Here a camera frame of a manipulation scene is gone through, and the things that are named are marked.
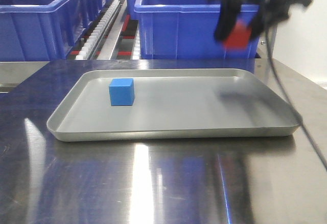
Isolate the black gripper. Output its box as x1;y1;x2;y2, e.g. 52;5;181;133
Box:
209;0;313;41

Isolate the red cube block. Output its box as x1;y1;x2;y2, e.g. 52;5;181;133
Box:
223;20;252;50

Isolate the front right blue bin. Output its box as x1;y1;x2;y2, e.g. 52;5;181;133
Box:
134;0;259;59

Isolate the grey metal tray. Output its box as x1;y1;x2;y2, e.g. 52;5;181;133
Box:
47;69;302;142

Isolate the blue cube block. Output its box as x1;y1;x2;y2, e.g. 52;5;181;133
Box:
109;78;135;106

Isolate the front left blue bin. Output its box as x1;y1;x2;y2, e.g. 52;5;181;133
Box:
0;0;89;62

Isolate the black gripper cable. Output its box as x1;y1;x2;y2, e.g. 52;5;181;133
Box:
264;27;327;171

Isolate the steel divider rail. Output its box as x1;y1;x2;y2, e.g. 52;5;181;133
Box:
97;0;127;60

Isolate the white roller conveyor rail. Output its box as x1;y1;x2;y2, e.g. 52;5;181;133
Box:
75;0;121;60

